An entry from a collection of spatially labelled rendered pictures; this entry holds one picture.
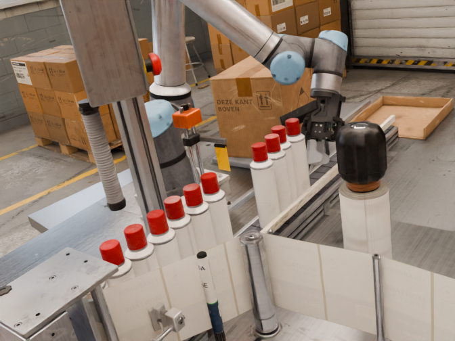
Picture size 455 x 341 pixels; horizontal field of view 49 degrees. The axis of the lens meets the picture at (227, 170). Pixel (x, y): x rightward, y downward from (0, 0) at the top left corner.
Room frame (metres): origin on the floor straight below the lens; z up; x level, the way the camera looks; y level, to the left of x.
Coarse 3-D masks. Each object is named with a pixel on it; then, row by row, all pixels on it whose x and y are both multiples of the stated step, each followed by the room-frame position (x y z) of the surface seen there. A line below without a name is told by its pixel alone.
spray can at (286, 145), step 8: (272, 128) 1.10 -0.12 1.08; (280, 128) 1.09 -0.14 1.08; (280, 136) 1.08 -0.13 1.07; (280, 144) 1.08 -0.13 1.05; (288, 144) 1.09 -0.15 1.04; (288, 152) 1.08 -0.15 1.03; (288, 160) 1.08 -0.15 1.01; (288, 168) 1.07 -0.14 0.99; (288, 176) 1.07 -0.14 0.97; (296, 184) 1.09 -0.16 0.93; (296, 192) 1.08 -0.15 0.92
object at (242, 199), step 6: (366, 102) 1.52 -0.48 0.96; (360, 108) 1.48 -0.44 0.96; (348, 114) 1.44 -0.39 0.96; (354, 114) 1.45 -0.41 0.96; (348, 120) 1.42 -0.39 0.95; (246, 192) 1.04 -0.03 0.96; (252, 192) 1.04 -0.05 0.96; (240, 198) 1.02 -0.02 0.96; (246, 198) 1.02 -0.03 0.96; (234, 204) 0.99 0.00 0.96; (240, 204) 1.01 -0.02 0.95; (228, 210) 0.97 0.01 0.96; (234, 210) 0.99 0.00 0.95
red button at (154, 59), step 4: (148, 56) 0.85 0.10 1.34; (152, 56) 0.84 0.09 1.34; (156, 56) 0.84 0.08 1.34; (144, 60) 0.84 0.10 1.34; (148, 60) 0.84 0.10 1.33; (152, 60) 0.83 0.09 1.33; (156, 60) 0.83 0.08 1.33; (148, 64) 0.83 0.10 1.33; (152, 64) 0.83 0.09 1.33; (156, 64) 0.83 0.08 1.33; (160, 64) 0.84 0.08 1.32; (148, 68) 0.83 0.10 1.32; (152, 68) 0.84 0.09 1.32; (156, 68) 0.83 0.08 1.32; (160, 68) 0.84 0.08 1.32; (152, 72) 0.85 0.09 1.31; (156, 72) 0.83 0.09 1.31
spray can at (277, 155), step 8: (272, 136) 1.05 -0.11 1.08; (272, 144) 1.03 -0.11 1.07; (272, 152) 1.04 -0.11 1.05; (280, 152) 1.04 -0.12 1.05; (272, 160) 1.03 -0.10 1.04; (280, 160) 1.03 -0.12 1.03; (280, 168) 1.03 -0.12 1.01; (280, 176) 1.03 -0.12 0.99; (280, 184) 1.03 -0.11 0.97; (288, 184) 1.04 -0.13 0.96; (280, 192) 1.03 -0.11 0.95; (288, 192) 1.03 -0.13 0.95; (280, 200) 1.03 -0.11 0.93; (288, 200) 1.03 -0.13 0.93; (280, 208) 1.03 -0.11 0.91
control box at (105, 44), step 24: (72, 0) 0.79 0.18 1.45; (96, 0) 0.80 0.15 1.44; (120, 0) 0.81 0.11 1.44; (72, 24) 0.79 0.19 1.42; (96, 24) 0.80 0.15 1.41; (120, 24) 0.80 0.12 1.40; (96, 48) 0.79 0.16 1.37; (120, 48) 0.80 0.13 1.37; (96, 72) 0.79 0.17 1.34; (120, 72) 0.80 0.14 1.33; (144, 72) 0.81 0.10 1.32; (96, 96) 0.79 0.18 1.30; (120, 96) 0.80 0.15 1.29
